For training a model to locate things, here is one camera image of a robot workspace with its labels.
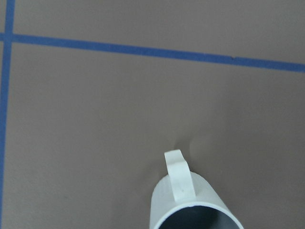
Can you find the white cup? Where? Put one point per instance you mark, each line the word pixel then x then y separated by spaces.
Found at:
pixel 185 200

